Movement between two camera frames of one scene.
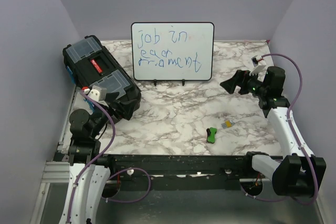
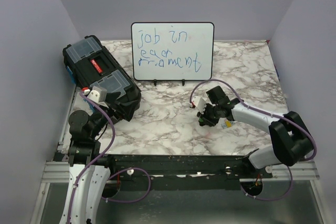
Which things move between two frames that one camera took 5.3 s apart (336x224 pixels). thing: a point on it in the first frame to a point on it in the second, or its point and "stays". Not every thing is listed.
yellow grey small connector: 228,123 stays
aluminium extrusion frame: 56,171 stays
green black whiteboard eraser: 211,133 to 201,123
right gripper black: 237,80 to 211,122
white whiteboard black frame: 172,51 stays
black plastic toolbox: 89,63 stays
